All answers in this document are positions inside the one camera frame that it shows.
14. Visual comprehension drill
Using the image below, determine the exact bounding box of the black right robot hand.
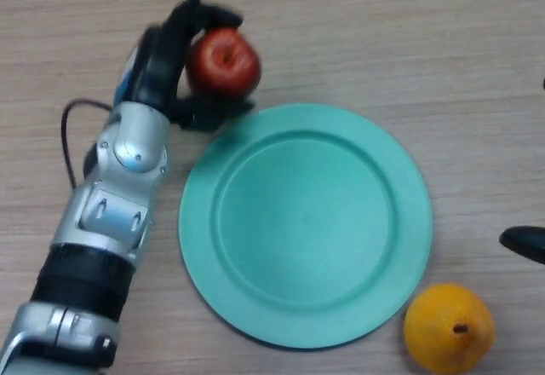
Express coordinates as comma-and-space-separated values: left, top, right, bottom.
498, 225, 545, 268

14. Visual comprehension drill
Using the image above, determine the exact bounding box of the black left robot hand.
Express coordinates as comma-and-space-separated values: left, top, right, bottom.
113, 0, 256, 133

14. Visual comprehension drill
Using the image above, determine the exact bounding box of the red apple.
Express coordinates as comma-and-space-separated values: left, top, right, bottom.
186, 27, 261, 99

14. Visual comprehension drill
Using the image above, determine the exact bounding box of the green round plate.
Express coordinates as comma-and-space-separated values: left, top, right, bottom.
178, 102, 434, 342

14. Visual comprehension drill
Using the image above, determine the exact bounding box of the yellow pear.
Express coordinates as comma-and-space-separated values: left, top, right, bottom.
403, 283, 496, 374

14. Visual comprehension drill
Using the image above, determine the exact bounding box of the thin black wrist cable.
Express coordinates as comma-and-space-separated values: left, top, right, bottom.
60, 100, 114, 188

